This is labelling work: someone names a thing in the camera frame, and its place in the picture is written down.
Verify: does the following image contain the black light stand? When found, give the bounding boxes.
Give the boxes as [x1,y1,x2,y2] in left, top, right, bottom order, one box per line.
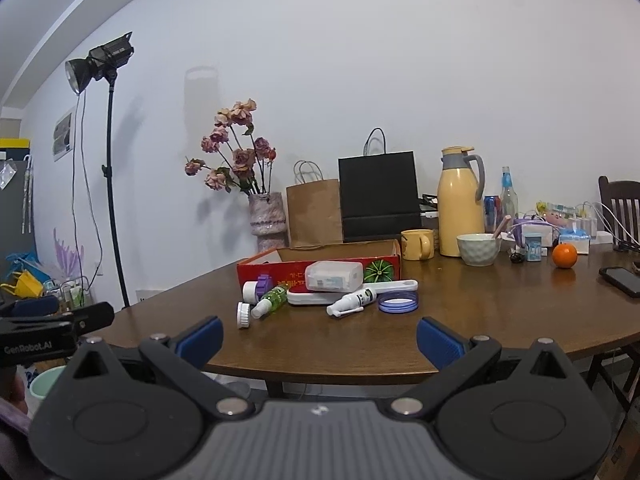
[101,72,132,311]

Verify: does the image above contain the clear glass bottle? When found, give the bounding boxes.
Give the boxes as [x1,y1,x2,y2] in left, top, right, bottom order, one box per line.
[500,166,519,222]

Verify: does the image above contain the blue tissue pack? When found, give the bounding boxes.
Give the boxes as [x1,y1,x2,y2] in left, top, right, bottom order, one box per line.
[558,229,591,254]

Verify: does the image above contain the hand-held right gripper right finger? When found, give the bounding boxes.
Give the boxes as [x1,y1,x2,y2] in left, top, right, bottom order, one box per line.
[387,316,577,418]

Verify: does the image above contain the black smartphone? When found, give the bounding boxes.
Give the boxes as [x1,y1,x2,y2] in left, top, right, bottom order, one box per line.
[599,266,640,299]

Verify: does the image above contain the blue rimmed round lid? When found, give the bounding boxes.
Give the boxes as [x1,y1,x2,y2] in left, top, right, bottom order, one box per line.
[378,292,419,315]

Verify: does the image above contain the small blue white box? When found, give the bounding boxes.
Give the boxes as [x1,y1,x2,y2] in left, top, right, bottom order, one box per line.
[522,234,544,263]

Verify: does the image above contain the white long-handled tool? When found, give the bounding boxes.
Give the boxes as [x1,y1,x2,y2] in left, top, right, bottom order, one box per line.
[287,279,419,307]

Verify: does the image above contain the pink mottled vase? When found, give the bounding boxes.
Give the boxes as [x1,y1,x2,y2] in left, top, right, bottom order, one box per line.
[248,192,288,253]

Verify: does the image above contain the purple packet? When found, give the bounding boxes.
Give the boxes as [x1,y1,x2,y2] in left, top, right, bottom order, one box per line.
[512,216,557,248]

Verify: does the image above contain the black studio light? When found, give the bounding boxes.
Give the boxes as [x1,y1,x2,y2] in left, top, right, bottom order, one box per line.
[65,31,135,95]

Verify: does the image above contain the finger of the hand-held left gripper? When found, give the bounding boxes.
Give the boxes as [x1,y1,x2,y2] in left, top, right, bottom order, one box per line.
[71,302,116,336]
[0,296,60,318]

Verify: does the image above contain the dried pink flowers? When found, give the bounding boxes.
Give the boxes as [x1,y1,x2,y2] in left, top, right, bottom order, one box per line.
[185,99,277,196]

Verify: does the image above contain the brown paper bag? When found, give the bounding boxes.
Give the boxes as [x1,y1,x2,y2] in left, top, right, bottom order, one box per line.
[286,160,345,248]

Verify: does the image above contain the pale green bowl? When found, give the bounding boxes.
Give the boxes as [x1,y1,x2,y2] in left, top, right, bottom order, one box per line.
[456,233,502,267]

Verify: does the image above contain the person's left forearm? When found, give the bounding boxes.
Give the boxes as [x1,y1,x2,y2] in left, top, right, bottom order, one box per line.
[0,366,32,443]

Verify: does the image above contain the white plastic box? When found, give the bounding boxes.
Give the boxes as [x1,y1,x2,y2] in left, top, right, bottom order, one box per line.
[304,260,364,292]

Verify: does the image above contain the small white tube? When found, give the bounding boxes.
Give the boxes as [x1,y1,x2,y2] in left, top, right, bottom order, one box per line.
[326,287,379,319]

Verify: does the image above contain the orange fruit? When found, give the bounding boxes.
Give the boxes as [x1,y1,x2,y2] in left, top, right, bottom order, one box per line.
[552,243,578,269]

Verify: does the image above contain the wire rack with bottles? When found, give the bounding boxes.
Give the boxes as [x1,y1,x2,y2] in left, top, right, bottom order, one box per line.
[42,275,95,312]

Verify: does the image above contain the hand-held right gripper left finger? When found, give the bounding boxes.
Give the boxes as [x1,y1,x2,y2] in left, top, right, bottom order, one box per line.
[60,316,256,418]

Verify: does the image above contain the green spray bottle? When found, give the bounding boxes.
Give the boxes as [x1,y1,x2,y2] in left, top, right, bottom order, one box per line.
[251,283,291,320]

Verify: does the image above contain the grey cabinet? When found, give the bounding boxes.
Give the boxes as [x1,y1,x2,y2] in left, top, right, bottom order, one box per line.
[0,160,37,263]

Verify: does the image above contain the black paper bag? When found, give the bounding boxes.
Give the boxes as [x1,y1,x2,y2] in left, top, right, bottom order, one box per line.
[338,127,423,243]

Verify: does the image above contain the yellow mug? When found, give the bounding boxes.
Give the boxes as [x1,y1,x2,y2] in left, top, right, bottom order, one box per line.
[401,229,435,261]

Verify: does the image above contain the cardboard box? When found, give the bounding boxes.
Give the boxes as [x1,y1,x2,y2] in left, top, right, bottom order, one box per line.
[236,239,402,295]

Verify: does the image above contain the white charging cables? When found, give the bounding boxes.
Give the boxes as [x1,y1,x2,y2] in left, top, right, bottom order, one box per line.
[575,201,640,252]

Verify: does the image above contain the drink can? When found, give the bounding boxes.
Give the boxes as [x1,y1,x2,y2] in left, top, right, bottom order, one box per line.
[483,195,502,233]

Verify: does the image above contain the dark wooden chair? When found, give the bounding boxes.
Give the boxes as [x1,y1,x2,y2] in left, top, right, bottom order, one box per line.
[597,176,640,251]

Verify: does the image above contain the pale green cup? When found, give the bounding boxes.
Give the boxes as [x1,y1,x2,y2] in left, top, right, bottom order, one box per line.
[29,365,67,403]

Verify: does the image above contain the yellow thermos jug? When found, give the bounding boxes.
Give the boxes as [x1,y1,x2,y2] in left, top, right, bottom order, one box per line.
[437,146,487,257]

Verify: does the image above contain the yellow plastic item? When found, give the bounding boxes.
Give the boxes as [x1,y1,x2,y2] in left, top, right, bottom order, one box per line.
[0,270,45,299]

